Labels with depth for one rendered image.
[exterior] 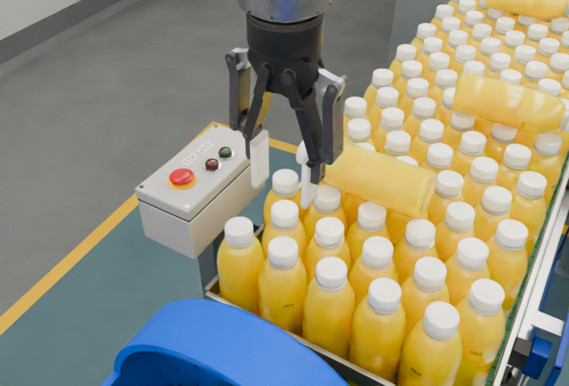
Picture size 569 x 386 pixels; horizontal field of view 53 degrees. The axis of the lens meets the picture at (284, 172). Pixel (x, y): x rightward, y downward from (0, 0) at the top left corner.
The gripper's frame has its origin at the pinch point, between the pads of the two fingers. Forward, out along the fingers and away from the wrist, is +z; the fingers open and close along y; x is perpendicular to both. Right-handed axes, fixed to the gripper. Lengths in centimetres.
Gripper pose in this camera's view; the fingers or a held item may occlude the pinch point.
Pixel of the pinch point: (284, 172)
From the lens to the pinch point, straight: 67.5
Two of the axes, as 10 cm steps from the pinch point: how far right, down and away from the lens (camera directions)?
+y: 8.6, 3.3, -4.0
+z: 0.0, 7.8, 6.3
